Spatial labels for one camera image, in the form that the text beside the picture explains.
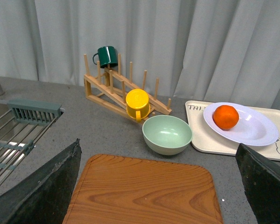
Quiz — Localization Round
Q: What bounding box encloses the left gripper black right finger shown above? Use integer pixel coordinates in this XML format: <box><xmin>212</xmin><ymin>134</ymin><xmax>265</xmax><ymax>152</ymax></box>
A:
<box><xmin>235</xmin><ymin>143</ymin><xmax>280</xmax><ymax>224</ymax></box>

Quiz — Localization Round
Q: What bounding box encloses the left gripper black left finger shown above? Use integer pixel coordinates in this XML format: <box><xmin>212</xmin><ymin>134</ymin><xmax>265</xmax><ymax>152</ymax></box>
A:
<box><xmin>0</xmin><ymin>139</ymin><xmax>82</xmax><ymax>224</ymax></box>

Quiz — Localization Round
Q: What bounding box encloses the white round plate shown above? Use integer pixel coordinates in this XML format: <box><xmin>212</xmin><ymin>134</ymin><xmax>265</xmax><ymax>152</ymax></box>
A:
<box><xmin>203</xmin><ymin>102</ymin><xmax>279</xmax><ymax>146</ymax></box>

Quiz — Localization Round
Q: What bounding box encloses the orange mandarin fruit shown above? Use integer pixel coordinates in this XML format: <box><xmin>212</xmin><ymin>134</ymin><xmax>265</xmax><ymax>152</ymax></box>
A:
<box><xmin>212</xmin><ymin>105</ymin><xmax>239</xmax><ymax>130</ymax></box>

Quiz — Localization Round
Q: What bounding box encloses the wooden cutting board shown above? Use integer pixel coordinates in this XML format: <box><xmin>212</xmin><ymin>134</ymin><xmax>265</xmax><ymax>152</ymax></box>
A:
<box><xmin>63</xmin><ymin>154</ymin><xmax>223</xmax><ymax>224</ymax></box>

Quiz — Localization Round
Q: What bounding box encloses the beige bear tray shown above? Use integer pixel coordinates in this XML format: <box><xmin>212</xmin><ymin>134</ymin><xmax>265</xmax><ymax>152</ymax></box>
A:
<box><xmin>185</xmin><ymin>100</ymin><xmax>280</xmax><ymax>161</ymax></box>

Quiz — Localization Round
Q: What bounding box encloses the green sink drying rack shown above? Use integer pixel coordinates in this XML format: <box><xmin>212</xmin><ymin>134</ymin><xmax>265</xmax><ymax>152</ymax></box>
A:
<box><xmin>0</xmin><ymin>99</ymin><xmax>63</xmax><ymax>185</ymax></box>

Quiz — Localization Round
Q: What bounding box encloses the green bowl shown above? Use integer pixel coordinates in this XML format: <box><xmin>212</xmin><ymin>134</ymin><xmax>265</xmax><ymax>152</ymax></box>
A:
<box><xmin>142</xmin><ymin>115</ymin><xmax>193</xmax><ymax>155</ymax></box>

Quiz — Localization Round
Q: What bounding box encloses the wooden dish rack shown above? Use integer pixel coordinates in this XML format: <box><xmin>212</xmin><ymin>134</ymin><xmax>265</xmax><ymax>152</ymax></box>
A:
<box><xmin>83</xmin><ymin>53</ymin><xmax>173</xmax><ymax>122</ymax></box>

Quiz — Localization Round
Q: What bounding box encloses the yellow mug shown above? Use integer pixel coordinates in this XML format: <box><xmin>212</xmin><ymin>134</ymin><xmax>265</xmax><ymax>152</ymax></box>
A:
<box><xmin>126</xmin><ymin>89</ymin><xmax>150</xmax><ymax>122</ymax></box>

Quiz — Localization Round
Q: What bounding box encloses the dark green mug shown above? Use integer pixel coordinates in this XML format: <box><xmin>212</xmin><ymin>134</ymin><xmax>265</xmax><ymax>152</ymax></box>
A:
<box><xmin>92</xmin><ymin>46</ymin><xmax>118</xmax><ymax>68</ymax></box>

